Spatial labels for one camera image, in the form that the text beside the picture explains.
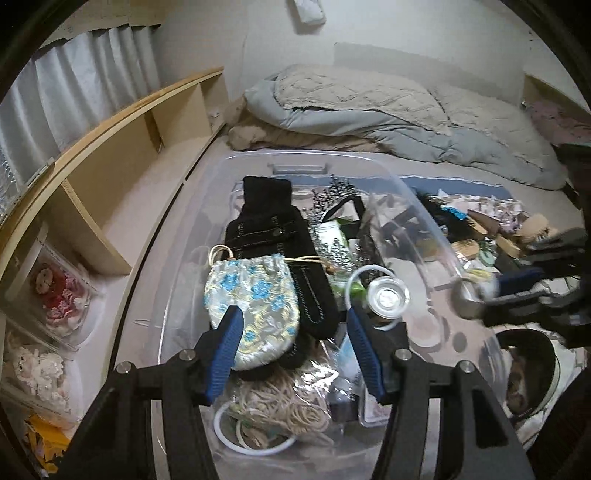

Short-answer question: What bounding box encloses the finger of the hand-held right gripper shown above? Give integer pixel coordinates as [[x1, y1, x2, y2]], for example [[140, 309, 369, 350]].
[[480, 286, 583, 329], [501, 228, 591, 291]]

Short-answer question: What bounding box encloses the beige plush blanket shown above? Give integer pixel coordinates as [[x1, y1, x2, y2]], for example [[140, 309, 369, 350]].
[[228, 122, 384, 153]]

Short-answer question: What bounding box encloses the pink clothes pile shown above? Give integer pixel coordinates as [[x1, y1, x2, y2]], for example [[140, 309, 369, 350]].
[[526, 99, 591, 146]]

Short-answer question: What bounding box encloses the white headboard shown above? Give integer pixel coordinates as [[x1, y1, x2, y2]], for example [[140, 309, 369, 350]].
[[333, 42, 467, 88]]

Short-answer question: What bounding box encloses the beige textured pillow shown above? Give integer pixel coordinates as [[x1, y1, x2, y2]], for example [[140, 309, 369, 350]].
[[272, 65, 451, 134], [429, 83, 555, 171]]

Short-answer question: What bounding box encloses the white doll in clear box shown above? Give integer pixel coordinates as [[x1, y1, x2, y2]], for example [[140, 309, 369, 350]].
[[0, 318, 84, 416]]

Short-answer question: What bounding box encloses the wooden bedside shelf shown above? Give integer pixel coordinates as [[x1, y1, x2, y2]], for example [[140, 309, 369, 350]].
[[0, 67, 227, 462]]

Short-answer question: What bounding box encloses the white plastic ring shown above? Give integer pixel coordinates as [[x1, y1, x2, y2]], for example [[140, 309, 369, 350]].
[[213, 397, 298, 453]]

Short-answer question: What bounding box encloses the grey curtain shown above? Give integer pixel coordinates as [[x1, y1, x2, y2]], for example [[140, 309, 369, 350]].
[[0, 25, 162, 195]]

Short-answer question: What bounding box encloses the silver beaded tiara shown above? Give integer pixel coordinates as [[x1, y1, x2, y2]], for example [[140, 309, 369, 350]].
[[307, 174, 365, 278]]

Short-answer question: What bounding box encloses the black feather accessory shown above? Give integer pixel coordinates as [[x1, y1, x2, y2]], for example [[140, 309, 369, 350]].
[[416, 189, 458, 217]]

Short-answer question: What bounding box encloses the white hanging bag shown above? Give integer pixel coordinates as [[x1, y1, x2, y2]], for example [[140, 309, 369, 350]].
[[291, 0, 326, 24]]

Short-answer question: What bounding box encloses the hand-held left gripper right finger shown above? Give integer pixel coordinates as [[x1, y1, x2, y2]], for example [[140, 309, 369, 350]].
[[346, 307, 539, 480]]

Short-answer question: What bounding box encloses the grey duvet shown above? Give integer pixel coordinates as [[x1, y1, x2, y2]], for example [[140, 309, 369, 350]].
[[242, 65, 568, 190]]

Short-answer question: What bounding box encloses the cream cap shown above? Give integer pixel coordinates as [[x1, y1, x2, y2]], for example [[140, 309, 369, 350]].
[[496, 323, 578, 444]]

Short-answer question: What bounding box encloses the clear round jar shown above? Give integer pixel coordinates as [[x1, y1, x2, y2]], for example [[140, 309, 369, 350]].
[[367, 277, 411, 319]]

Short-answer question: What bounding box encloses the floral drawstring pouch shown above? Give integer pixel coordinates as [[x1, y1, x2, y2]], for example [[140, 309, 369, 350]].
[[204, 256, 301, 372]]

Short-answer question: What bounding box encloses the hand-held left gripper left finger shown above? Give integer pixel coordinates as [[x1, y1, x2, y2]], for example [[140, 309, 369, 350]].
[[44, 305, 245, 480]]

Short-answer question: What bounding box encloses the yellow packet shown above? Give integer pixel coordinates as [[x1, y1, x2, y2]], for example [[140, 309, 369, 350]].
[[23, 413, 75, 476]]

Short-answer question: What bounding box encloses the beige rope bundle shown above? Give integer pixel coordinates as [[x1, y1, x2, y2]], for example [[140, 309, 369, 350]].
[[231, 364, 335, 450]]

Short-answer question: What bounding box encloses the red doll in clear box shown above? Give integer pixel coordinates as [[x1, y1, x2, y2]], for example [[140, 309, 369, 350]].
[[18, 244, 100, 352]]

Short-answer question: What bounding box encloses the clear plastic storage box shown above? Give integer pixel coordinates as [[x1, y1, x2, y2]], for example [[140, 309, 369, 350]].
[[113, 148, 513, 480]]

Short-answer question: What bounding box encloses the wooden wall cubby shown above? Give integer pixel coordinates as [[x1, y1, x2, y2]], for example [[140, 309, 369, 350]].
[[522, 74, 591, 148]]

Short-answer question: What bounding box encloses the fuzzy beige hat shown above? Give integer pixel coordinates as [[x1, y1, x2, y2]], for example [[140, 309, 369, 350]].
[[522, 213, 561, 241]]

